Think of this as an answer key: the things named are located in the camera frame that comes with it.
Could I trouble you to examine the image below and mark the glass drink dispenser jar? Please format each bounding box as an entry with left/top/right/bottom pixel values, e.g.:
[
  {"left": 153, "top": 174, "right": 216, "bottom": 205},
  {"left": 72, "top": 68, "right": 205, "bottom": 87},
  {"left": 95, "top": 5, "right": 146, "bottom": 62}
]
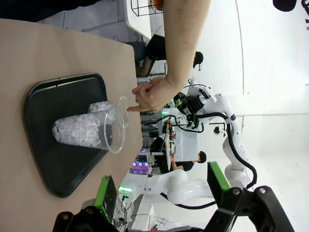
[{"left": 152, "top": 0, "right": 165, "bottom": 12}]

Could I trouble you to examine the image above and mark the white equipment cabinet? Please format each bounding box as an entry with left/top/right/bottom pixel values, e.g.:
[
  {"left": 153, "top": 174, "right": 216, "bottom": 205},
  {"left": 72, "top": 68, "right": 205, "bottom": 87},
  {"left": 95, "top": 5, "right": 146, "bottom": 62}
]
[{"left": 173, "top": 127, "right": 198, "bottom": 162}]

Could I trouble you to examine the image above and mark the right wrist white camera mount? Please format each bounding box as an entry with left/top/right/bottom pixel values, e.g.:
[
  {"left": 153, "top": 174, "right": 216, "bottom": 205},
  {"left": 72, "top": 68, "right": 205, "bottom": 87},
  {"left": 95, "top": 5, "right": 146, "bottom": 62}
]
[{"left": 187, "top": 83, "right": 212, "bottom": 100}]

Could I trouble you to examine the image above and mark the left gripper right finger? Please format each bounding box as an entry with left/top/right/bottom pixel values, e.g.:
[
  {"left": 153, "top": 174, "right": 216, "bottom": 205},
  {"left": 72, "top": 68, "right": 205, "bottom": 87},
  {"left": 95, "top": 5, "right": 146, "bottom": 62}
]
[{"left": 204, "top": 161, "right": 295, "bottom": 232}]

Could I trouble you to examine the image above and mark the computer with purple fans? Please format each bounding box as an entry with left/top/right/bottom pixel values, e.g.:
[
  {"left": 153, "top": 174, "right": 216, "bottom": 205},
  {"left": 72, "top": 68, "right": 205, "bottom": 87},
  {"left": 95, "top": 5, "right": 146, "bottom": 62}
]
[{"left": 131, "top": 161, "right": 150, "bottom": 175}]

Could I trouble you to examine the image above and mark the person's right hand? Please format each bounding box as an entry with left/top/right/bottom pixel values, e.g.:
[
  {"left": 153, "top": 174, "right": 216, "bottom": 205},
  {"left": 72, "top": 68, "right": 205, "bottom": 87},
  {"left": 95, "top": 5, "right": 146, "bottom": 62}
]
[{"left": 126, "top": 76, "right": 180, "bottom": 113}]

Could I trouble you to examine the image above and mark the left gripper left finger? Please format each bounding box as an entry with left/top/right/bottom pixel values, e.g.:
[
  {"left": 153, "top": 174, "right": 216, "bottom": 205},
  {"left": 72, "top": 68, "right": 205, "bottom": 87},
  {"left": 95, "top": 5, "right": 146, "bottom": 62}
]
[{"left": 52, "top": 175, "right": 121, "bottom": 232}]

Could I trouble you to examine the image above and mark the black wire dispenser stand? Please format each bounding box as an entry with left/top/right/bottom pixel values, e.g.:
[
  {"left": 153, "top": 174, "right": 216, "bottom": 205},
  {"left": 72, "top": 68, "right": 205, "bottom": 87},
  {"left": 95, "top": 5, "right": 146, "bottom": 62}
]
[{"left": 131, "top": 0, "right": 156, "bottom": 17}]

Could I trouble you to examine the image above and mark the black plastic tray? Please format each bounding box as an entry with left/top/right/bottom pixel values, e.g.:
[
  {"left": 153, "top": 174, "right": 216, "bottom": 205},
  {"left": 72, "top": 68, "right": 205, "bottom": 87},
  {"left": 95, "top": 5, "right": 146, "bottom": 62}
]
[{"left": 24, "top": 73, "right": 108, "bottom": 199}]

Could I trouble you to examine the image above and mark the background person black shirt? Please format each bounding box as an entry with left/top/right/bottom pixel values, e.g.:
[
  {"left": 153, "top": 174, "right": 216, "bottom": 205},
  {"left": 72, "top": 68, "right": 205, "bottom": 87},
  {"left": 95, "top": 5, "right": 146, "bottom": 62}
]
[
  {"left": 144, "top": 33, "right": 205, "bottom": 77},
  {"left": 172, "top": 151, "right": 208, "bottom": 172}
]

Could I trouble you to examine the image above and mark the white serving table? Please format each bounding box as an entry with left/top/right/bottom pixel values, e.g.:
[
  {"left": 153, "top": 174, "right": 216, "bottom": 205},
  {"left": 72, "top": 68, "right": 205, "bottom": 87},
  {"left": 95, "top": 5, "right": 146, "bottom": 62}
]
[{"left": 124, "top": 0, "right": 166, "bottom": 43}]

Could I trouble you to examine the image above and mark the person's body in black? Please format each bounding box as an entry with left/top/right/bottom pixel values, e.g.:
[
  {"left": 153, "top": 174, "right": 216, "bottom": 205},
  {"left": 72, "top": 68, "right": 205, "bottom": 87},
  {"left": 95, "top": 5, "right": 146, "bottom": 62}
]
[{"left": 0, "top": 0, "right": 112, "bottom": 23}]

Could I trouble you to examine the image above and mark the person's right forearm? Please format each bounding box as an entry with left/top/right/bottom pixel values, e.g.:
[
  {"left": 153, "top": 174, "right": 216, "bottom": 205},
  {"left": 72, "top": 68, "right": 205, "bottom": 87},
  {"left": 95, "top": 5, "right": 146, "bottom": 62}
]
[{"left": 163, "top": 0, "right": 212, "bottom": 94}]

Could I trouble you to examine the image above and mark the clear plastic iced cup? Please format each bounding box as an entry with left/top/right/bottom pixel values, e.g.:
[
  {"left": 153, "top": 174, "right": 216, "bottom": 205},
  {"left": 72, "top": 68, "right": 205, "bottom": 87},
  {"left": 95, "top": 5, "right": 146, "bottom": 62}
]
[
  {"left": 88, "top": 96, "right": 131, "bottom": 129},
  {"left": 52, "top": 106, "right": 126, "bottom": 154}
]

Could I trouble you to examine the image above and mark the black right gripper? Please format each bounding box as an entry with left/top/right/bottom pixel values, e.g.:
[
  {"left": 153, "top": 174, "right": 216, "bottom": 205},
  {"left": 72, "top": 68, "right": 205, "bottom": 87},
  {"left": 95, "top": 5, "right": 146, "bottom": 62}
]
[{"left": 173, "top": 93, "right": 207, "bottom": 129}]

